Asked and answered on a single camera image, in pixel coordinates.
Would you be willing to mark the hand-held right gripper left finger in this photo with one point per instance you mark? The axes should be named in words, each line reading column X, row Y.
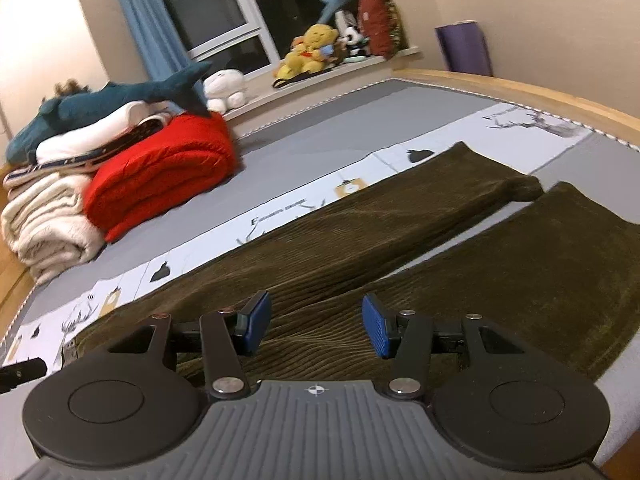
column 255, row 322

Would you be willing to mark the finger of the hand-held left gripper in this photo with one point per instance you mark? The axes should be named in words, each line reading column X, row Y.
column 22, row 375

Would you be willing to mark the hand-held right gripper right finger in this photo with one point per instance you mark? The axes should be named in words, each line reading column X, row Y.
column 380, row 327

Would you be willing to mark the cream fleece folded blanket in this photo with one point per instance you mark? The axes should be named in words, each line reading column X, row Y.
column 45, row 225

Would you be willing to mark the red folded quilt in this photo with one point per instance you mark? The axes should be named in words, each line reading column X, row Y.
column 160, row 170

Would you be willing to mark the navy star-patterned folded blanket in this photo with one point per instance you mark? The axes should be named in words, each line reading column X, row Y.
column 55, row 165

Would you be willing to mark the white plush toy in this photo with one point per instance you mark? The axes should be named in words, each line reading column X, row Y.
column 225, row 87

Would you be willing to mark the white folded blanket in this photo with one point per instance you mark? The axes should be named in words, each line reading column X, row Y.
column 100, row 132

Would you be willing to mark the white window sill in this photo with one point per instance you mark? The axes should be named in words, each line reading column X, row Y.
column 320, row 85

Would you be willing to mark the blue shark plush toy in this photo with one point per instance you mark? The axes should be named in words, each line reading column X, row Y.
column 95, row 105

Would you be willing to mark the yellow bear plush toy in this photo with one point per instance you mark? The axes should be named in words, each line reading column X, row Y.
column 312, row 45

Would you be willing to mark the panda plush toy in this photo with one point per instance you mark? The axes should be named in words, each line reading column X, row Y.
column 354, row 40

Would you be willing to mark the brown plush toy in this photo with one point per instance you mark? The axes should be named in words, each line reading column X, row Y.
column 72, row 87

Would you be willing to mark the purple rolled mat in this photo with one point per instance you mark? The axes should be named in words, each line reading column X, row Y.
column 462, row 47

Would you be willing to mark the red cushion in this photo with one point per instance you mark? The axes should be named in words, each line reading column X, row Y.
column 377, row 22

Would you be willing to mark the white framed window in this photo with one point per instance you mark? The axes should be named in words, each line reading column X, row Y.
column 210, row 5

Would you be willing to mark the wooden bed frame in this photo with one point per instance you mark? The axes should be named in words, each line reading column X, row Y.
column 550, row 92

